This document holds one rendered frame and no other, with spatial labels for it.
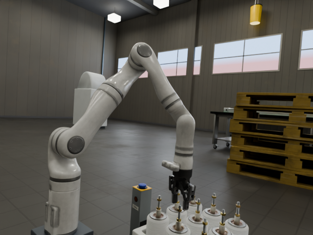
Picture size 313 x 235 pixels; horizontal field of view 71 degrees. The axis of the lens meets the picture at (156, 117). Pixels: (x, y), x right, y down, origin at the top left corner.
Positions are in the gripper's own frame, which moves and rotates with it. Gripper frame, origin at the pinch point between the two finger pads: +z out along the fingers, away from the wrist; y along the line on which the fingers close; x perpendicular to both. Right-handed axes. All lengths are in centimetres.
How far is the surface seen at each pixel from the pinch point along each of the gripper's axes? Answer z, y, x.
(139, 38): -396, 957, -448
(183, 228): 9.7, -1.3, -1.8
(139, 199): 8.2, 25.9, 3.6
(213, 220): 11.4, 0.5, -20.4
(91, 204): 35, 87, 8
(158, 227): 12.4, 7.4, 4.1
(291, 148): -6, 56, -195
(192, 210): 11.5, 12.1, -18.3
